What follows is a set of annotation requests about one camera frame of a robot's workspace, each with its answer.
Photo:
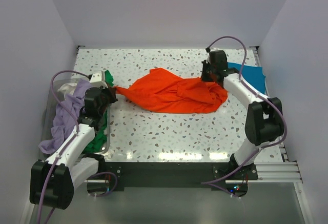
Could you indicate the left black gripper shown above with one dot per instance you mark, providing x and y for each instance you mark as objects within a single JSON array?
[{"x": 111, "y": 92}]

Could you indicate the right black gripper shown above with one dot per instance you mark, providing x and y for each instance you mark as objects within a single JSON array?
[{"x": 206, "y": 63}]

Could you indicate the orange t shirt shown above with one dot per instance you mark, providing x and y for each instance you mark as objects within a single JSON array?
[{"x": 161, "y": 91}]

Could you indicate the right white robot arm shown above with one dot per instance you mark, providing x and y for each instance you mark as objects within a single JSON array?
[{"x": 264, "y": 122}]

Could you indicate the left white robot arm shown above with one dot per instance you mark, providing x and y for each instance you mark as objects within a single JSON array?
[{"x": 54, "y": 180}]

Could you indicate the white t shirt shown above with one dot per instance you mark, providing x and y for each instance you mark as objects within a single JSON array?
[{"x": 67, "y": 90}]

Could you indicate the lavender t shirt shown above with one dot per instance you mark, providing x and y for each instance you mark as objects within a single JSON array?
[{"x": 67, "y": 112}]

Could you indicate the green t shirt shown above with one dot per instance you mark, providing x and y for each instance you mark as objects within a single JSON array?
[{"x": 102, "y": 126}]

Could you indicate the folded blue t shirt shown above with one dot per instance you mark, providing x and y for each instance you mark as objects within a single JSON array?
[{"x": 255, "y": 77}]

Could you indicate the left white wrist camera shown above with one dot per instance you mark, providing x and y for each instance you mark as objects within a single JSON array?
[{"x": 98, "y": 80}]

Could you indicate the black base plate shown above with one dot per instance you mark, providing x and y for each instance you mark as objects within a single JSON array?
[{"x": 180, "y": 175}]

